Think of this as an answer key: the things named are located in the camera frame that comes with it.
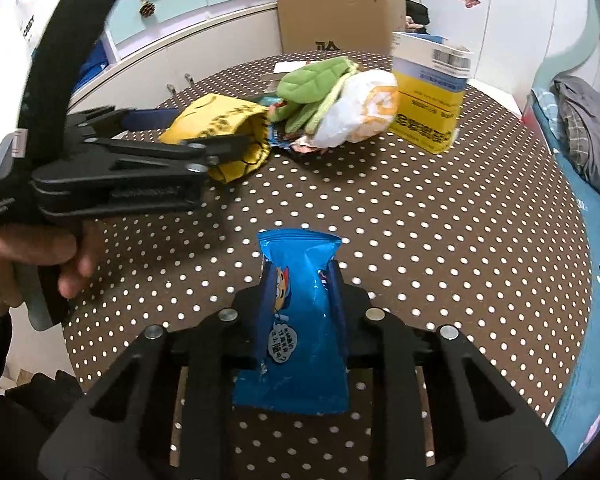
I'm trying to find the yellow paper bag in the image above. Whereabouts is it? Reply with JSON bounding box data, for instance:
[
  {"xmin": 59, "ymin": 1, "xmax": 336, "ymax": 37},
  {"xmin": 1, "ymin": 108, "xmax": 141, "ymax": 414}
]
[{"xmin": 158, "ymin": 93, "xmax": 272, "ymax": 184}]

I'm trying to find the white wardrobe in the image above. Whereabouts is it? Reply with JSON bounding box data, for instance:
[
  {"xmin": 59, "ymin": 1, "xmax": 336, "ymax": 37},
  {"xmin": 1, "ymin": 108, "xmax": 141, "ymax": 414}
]
[{"xmin": 405, "ymin": 0, "xmax": 551, "ymax": 116}]

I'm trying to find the green leaf plush toy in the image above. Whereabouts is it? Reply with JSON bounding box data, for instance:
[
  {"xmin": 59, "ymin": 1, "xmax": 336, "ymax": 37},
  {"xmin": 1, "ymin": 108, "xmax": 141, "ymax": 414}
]
[{"xmin": 267, "ymin": 56, "xmax": 360, "ymax": 136}]

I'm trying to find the brown cardboard box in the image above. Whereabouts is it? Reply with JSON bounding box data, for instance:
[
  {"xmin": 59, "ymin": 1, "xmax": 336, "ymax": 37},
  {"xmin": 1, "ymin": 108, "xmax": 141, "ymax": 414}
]
[{"xmin": 276, "ymin": 0, "xmax": 407, "ymax": 55}]

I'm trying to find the brown polka dot tablecloth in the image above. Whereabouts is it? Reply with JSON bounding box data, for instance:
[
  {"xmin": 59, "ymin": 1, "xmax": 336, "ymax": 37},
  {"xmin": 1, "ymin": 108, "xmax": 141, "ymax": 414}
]
[{"xmin": 62, "ymin": 50, "xmax": 593, "ymax": 480}]

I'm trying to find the white cabinet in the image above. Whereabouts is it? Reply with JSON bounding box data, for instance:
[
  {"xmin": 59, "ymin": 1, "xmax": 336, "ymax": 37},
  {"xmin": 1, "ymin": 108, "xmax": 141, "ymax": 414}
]
[{"xmin": 67, "ymin": 2, "xmax": 283, "ymax": 111}]

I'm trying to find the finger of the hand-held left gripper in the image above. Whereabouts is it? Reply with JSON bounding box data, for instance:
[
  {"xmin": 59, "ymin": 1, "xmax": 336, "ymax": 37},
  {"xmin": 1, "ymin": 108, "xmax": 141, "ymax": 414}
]
[
  {"xmin": 65, "ymin": 106, "xmax": 182, "ymax": 142},
  {"xmin": 80, "ymin": 134, "xmax": 251, "ymax": 181}
]

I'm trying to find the blue cloth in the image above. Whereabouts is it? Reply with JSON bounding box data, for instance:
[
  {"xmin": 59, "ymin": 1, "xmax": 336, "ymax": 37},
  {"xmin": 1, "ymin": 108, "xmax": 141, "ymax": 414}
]
[{"xmin": 77, "ymin": 42, "xmax": 112, "ymax": 95}]

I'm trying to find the bed with blue sheet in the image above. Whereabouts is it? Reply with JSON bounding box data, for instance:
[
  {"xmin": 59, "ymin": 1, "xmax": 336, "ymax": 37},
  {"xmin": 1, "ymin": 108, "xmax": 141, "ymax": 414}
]
[{"xmin": 522, "ymin": 0, "xmax": 600, "ymax": 466}]

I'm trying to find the dark cloth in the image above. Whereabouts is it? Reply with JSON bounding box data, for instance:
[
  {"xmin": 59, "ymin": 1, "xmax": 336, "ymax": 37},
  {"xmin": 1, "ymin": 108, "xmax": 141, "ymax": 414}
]
[{"xmin": 0, "ymin": 370, "xmax": 86, "ymax": 480}]

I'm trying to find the blue snack packet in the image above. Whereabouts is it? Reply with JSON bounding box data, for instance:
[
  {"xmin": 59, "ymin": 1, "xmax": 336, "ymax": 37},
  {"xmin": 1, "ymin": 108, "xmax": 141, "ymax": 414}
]
[{"xmin": 231, "ymin": 228, "xmax": 351, "ymax": 416}]

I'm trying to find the white orange plastic bag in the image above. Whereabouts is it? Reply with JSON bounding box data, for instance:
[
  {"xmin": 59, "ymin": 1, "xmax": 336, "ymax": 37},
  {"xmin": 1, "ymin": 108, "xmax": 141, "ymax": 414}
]
[{"xmin": 312, "ymin": 69, "xmax": 400, "ymax": 148}]

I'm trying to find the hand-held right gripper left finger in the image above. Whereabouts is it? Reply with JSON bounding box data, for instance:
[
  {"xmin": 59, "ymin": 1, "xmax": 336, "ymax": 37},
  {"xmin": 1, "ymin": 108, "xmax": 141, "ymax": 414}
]
[{"xmin": 37, "ymin": 260, "xmax": 281, "ymax": 480}]

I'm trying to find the dark clothes pile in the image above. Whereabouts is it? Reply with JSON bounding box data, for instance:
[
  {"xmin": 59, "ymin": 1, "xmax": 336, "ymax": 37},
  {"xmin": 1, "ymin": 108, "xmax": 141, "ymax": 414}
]
[{"xmin": 405, "ymin": 0, "xmax": 432, "ymax": 34}]

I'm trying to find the person's left hand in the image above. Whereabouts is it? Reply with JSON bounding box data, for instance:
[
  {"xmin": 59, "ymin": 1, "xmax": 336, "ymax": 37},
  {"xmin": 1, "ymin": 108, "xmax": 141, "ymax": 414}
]
[{"xmin": 0, "ymin": 220, "xmax": 98, "ymax": 307}]

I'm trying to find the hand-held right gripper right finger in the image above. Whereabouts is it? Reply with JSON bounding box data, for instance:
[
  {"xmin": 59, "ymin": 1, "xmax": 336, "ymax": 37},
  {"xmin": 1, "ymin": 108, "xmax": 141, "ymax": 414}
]
[{"xmin": 327, "ymin": 260, "xmax": 568, "ymax": 480}]

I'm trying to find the white flat paper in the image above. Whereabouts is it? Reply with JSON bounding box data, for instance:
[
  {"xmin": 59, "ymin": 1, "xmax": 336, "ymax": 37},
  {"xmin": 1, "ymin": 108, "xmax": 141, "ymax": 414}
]
[{"xmin": 274, "ymin": 60, "xmax": 311, "ymax": 76}]

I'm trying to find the yellow white carton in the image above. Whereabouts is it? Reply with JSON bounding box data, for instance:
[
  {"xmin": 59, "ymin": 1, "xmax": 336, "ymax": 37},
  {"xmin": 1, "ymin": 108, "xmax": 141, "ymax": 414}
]
[{"xmin": 390, "ymin": 31, "xmax": 473, "ymax": 155}]

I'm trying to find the colourful snack wrapper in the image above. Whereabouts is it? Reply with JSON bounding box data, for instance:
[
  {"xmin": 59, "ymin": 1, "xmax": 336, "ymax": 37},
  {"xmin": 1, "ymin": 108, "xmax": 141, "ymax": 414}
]
[{"xmin": 264, "ymin": 95, "xmax": 323, "ymax": 153}]

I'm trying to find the grey folded blanket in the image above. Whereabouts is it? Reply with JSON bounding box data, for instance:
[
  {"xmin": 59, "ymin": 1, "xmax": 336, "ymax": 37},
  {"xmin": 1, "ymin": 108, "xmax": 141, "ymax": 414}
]
[{"xmin": 552, "ymin": 75, "xmax": 600, "ymax": 196}]

